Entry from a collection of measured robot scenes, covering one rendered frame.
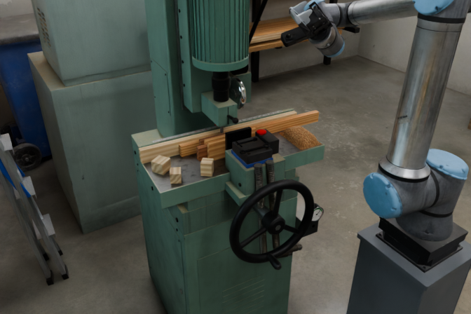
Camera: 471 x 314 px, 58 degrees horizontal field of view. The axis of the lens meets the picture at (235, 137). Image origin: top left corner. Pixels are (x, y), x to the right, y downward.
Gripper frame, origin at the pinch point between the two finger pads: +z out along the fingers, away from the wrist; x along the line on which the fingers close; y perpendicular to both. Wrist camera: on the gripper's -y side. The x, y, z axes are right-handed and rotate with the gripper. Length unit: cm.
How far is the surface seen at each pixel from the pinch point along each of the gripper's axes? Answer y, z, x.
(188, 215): -57, 5, 40
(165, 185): -55, 15, 31
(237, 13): -10.2, 17.2, 1.0
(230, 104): -30.7, 0.0, 13.7
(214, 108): -35.9, 2.2, 12.7
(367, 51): 1, -374, -140
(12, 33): -148, -24, -125
